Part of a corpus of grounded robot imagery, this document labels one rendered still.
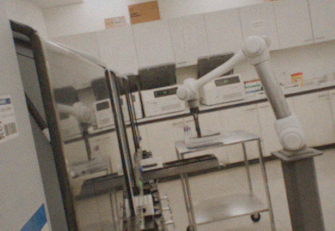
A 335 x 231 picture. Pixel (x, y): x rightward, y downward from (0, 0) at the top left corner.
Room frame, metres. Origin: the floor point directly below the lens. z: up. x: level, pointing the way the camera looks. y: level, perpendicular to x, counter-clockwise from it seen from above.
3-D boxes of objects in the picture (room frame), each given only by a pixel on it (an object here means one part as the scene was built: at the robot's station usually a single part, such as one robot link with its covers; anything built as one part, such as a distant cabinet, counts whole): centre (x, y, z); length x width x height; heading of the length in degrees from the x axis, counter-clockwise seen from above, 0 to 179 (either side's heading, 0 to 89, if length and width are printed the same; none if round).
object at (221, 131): (2.44, -0.23, 0.89); 0.30 x 0.10 x 0.06; 89
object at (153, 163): (2.07, 0.25, 0.83); 0.30 x 0.10 x 0.06; 94
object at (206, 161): (2.08, 0.07, 0.78); 0.73 x 0.14 x 0.09; 94
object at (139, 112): (4.65, 0.64, 1.22); 0.62 x 0.56 x 0.64; 2
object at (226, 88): (4.75, -0.80, 1.25); 0.62 x 0.56 x 0.69; 4
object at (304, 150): (2.26, -0.81, 0.73); 0.22 x 0.18 x 0.06; 4
